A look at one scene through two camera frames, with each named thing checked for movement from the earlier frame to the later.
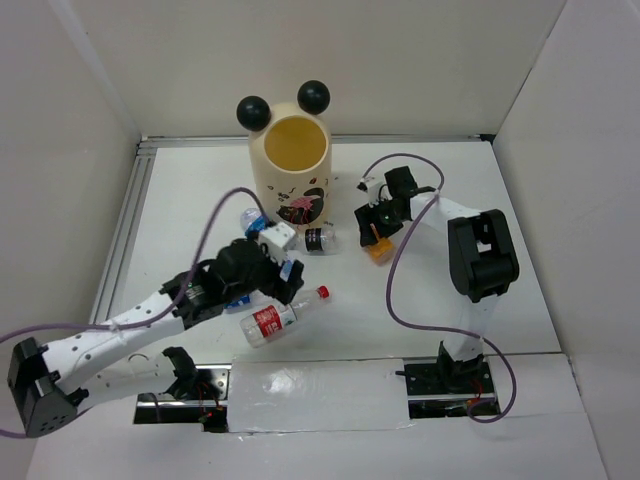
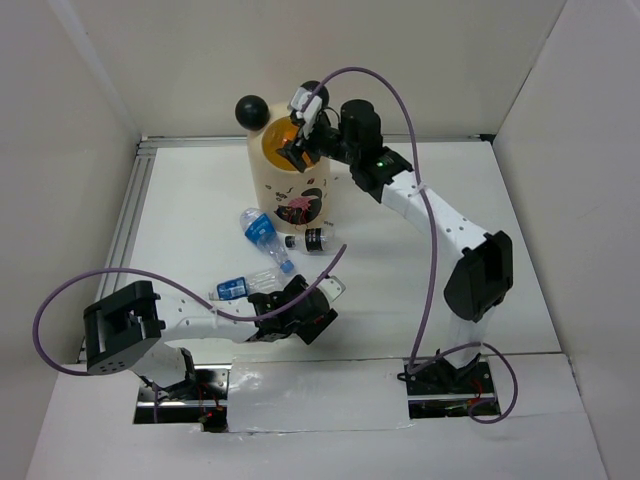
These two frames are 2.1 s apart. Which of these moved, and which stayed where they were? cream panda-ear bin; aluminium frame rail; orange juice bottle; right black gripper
Moved: right black gripper; orange juice bottle
Stayed: cream panda-ear bin; aluminium frame rail
